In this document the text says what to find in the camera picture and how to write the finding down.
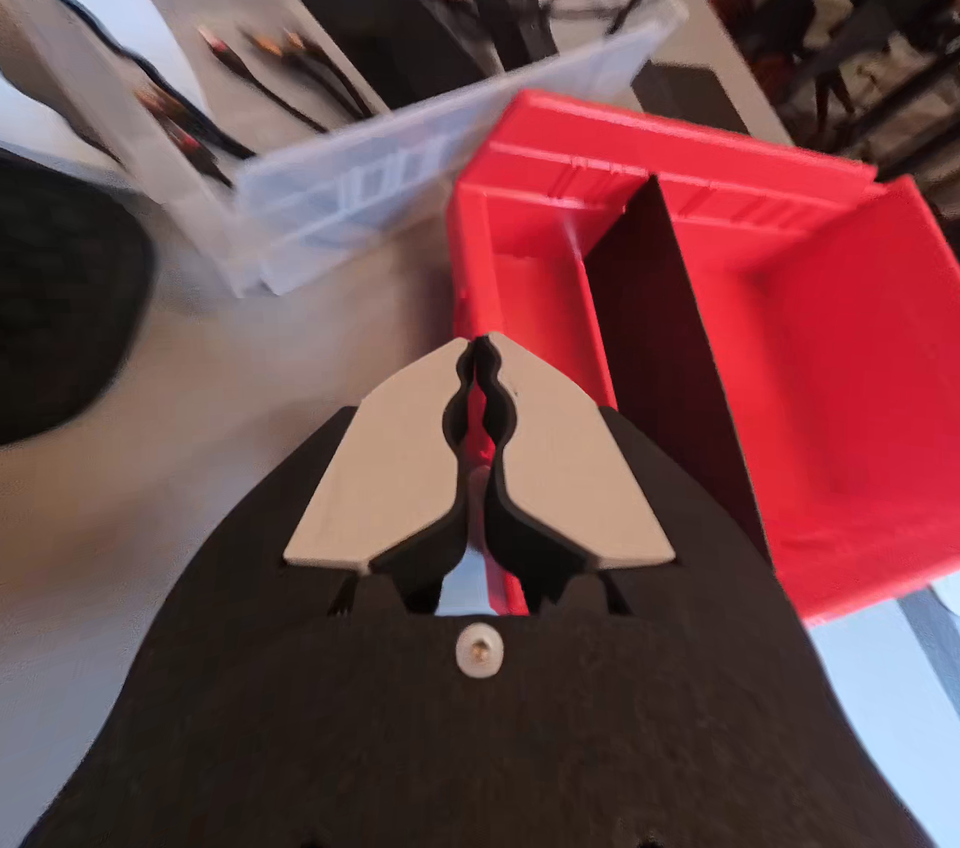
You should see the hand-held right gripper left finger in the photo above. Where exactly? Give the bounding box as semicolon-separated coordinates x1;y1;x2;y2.
283;336;477;609

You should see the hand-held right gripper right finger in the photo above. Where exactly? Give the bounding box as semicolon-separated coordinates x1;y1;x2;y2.
474;332;678;610

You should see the red plastic bin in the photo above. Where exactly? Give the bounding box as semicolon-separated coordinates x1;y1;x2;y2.
447;89;960;627

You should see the clear plastic box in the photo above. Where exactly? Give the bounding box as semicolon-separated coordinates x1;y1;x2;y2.
0;0;687;297

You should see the black chair armrest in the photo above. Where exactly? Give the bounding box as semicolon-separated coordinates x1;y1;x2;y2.
0;150;155;447

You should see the black office chair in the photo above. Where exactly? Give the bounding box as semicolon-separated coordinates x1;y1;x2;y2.
697;0;960;174

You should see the black cable copper plug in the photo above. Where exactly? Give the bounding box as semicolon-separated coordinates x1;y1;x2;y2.
283;30;376;120
240;26;365;121

